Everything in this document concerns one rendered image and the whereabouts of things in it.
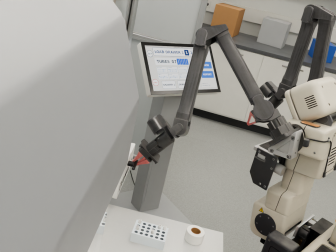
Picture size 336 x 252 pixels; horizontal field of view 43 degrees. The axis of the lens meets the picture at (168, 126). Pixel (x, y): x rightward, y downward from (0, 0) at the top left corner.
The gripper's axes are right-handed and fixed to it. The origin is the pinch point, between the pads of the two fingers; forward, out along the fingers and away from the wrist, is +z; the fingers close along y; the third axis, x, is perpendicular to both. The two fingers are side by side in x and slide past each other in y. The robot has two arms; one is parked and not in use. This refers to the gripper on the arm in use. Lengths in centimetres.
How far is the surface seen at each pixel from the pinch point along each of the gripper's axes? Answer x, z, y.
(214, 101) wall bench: -287, 28, -71
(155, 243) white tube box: 31.9, -0.4, -20.2
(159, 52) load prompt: -85, -16, 22
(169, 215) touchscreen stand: -93, 56, -68
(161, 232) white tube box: 27.1, -2.2, -20.1
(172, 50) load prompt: -92, -21, 17
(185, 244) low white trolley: 25.7, -5.1, -30.3
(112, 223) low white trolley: 24.2, 11.8, -7.4
